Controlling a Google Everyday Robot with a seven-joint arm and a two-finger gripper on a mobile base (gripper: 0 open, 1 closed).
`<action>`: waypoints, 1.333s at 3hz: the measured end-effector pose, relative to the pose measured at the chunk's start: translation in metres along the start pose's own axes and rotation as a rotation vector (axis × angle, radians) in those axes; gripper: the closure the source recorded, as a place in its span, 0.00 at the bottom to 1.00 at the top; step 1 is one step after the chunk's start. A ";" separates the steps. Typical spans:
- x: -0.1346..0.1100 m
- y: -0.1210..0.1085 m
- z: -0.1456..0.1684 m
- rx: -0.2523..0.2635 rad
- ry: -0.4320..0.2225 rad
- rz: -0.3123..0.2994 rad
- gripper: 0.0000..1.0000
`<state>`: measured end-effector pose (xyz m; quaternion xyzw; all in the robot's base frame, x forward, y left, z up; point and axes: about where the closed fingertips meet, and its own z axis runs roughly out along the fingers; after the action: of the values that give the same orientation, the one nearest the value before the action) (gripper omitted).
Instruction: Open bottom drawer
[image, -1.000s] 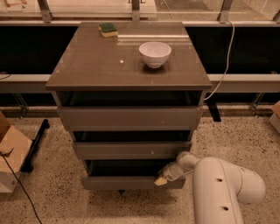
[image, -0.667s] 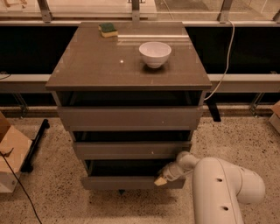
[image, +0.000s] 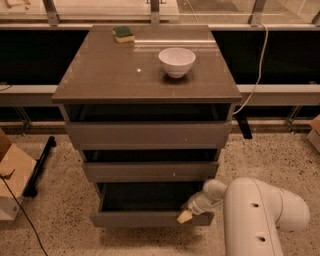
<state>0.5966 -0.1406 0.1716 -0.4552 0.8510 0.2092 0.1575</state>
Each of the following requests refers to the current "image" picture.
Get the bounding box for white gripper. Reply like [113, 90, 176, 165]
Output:
[177, 191, 223, 224]

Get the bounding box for grey bottom drawer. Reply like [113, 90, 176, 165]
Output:
[90, 181, 203, 228]

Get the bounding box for grey drawer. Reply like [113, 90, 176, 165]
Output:
[90, 181, 203, 228]
[65, 122, 230, 150]
[83, 161, 219, 182]

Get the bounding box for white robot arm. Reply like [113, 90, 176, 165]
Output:
[177, 177, 310, 256]

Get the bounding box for grey top drawer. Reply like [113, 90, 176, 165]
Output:
[65, 122, 230, 150]

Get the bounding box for grey middle drawer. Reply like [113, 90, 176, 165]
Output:
[83, 161, 219, 182]

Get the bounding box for grey drawer cabinet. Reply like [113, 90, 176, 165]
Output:
[50, 24, 243, 188]

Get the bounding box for black stand foot right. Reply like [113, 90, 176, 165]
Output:
[235, 110, 252, 139]

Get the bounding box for black stand foot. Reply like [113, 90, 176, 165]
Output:
[23, 136, 57, 198]
[235, 110, 252, 139]

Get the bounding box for cardboard box right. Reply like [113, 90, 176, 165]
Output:
[307, 115, 320, 152]

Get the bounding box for cardboard box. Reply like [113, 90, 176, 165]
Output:
[307, 115, 320, 152]
[0, 129, 36, 221]

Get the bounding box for white ceramic bowl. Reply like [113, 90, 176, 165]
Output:
[158, 48, 196, 78]

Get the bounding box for black stand foot left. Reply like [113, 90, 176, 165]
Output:
[23, 136, 57, 198]

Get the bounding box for cardboard box left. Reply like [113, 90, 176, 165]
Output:
[0, 129, 36, 221]

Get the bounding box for green yellow sponge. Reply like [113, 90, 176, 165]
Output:
[112, 26, 135, 43]

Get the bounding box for black floor cable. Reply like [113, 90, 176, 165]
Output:
[0, 172, 50, 256]

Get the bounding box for white power cable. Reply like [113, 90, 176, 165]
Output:
[232, 23, 270, 117]

